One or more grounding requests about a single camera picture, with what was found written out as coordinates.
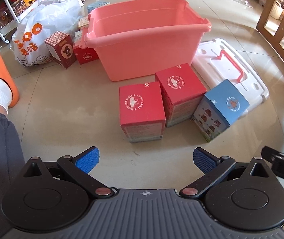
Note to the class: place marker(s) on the white plastic shopping bag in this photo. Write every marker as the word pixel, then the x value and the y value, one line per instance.
pixel 47 22

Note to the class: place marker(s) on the red checkered cardboard box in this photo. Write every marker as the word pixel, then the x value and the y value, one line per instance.
pixel 62 52

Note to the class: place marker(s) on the pink plastic storage bin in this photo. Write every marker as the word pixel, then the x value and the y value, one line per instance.
pixel 144 49

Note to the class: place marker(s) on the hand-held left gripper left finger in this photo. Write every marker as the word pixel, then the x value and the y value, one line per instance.
pixel 87 159

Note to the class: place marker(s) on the beige small cardboard box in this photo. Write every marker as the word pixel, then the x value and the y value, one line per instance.
pixel 83 23

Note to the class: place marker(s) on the person's left orange slipper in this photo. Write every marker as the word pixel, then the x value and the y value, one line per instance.
pixel 6 79

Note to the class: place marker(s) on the white woven basket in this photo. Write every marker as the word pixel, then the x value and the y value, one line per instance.
pixel 277 10

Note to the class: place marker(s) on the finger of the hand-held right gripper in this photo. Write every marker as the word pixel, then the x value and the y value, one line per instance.
pixel 269 154

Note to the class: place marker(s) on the light blue cardboard box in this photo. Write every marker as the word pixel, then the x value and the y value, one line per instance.
pixel 98 7

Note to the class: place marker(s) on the red box with pictured side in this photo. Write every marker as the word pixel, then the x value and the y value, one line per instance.
pixel 85 56

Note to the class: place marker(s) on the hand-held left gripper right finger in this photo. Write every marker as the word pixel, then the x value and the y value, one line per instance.
pixel 203 160

